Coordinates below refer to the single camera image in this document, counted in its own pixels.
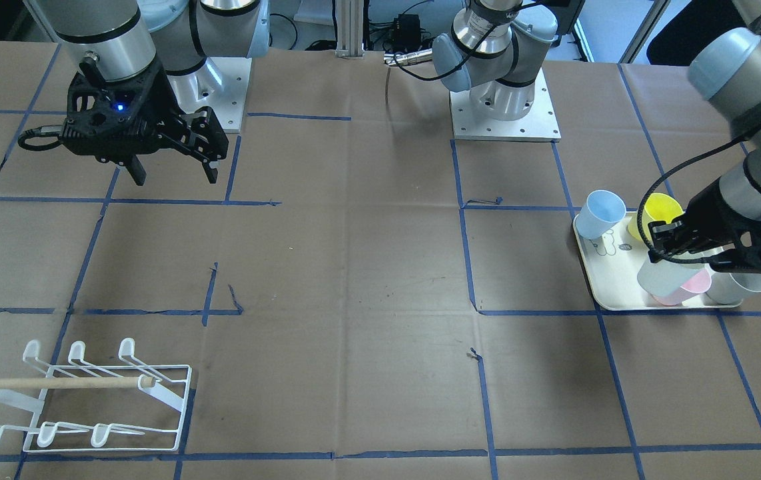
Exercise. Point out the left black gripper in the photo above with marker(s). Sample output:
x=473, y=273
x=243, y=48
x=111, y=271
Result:
x=712, y=205

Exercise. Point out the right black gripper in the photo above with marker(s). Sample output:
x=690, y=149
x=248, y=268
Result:
x=161, y=100

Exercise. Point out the white cup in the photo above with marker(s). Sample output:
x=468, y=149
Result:
x=664, y=277

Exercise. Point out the light blue cup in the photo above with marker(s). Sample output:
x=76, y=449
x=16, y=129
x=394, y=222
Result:
x=602, y=210

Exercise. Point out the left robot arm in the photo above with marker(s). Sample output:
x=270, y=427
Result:
x=504, y=43

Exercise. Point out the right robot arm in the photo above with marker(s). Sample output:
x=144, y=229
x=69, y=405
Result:
x=124, y=37

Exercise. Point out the pink cup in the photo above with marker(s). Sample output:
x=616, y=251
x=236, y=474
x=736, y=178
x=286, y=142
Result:
x=697, y=285

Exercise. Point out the grey cup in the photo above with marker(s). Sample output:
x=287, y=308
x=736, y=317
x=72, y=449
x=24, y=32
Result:
x=731, y=288

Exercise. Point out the yellow cup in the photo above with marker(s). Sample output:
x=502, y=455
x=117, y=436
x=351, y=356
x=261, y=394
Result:
x=658, y=207

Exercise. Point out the cream plastic tray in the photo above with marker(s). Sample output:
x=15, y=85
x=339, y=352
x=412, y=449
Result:
x=611, y=264

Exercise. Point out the black power box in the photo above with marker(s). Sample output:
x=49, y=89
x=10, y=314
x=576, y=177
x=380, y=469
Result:
x=405, y=33

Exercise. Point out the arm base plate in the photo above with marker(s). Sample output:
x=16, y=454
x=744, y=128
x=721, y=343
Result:
x=221, y=83
x=497, y=112

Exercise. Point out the aluminium frame post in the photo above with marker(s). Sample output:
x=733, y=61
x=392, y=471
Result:
x=349, y=23

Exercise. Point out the white wire cup rack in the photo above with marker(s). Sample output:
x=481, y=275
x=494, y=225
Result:
x=77, y=406

